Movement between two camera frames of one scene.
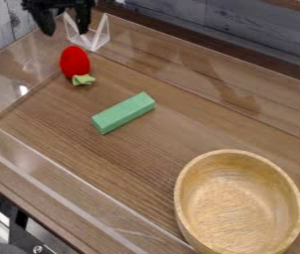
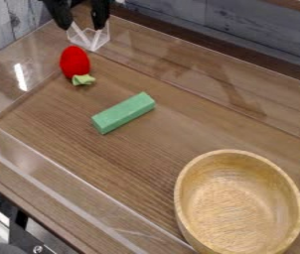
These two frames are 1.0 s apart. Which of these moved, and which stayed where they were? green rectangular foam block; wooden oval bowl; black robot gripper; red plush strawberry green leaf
Moved: black robot gripper
Stayed: red plush strawberry green leaf; green rectangular foam block; wooden oval bowl
